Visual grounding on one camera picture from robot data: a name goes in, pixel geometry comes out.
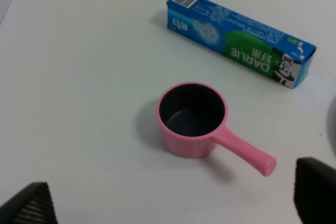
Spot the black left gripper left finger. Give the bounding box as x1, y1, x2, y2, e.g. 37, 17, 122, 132
1, 182, 58, 223

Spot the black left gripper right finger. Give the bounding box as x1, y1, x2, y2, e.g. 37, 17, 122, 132
293, 157, 335, 223

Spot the blue Darlie toothpaste box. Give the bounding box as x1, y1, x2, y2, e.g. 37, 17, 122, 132
166, 0, 316, 89

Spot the pink toy saucepan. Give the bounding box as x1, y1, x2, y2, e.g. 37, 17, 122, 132
156, 82, 277, 177

